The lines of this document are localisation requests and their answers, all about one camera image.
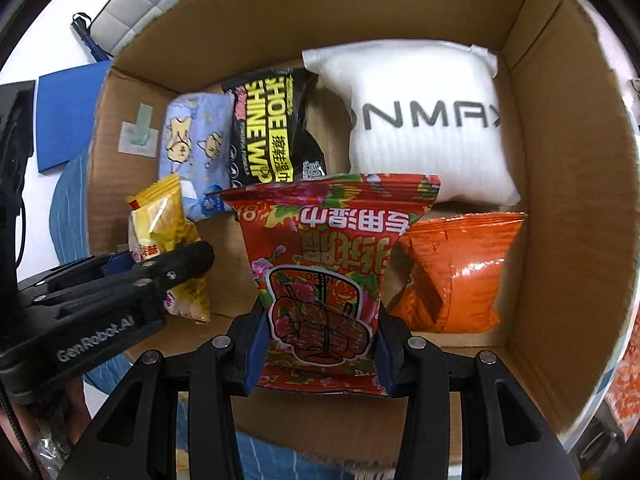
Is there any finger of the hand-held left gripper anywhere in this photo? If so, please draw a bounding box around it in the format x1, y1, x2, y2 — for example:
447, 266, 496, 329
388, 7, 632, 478
95, 251, 138, 278
127, 241, 217, 293

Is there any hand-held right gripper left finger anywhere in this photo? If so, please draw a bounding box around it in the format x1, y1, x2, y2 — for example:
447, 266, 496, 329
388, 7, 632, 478
57, 305, 267, 480

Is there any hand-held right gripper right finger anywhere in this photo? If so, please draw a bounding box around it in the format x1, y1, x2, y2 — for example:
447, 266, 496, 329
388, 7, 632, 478
375, 310, 576, 480

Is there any yellow snack packet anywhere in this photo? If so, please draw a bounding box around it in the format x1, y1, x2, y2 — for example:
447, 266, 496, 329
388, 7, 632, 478
126, 174, 212, 323

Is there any light blue tissue pack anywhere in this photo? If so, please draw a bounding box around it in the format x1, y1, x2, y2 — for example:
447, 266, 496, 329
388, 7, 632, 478
159, 92, 241, 222

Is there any red floral wipes packet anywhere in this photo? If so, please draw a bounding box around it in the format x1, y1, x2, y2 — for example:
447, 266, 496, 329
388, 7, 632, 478
220, 172, 442, 395

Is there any orange snack packet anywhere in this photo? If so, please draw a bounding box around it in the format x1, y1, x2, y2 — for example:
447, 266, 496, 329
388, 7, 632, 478
387, 212, 528, 333

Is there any black shoe wipes packet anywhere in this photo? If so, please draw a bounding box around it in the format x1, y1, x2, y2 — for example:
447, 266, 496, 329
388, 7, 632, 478
221, 67, 328, 191

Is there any cardboard box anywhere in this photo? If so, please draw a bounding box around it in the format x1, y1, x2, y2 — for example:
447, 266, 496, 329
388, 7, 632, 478
85, 0, 633, 453

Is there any white padded packet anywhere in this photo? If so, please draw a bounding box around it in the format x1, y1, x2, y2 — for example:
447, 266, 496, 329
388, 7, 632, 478
301, 42, 521, 206

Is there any blue striped bed sheet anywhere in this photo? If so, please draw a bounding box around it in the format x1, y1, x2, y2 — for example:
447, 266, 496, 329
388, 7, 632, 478
50, 152, 406, 480

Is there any blue foam mat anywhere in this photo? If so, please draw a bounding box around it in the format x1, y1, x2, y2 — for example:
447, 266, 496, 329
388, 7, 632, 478
36, 60, 113, 176

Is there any white quilted chair black frame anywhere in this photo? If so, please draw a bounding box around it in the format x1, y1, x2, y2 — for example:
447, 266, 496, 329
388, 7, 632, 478
71, 0, 201, 61

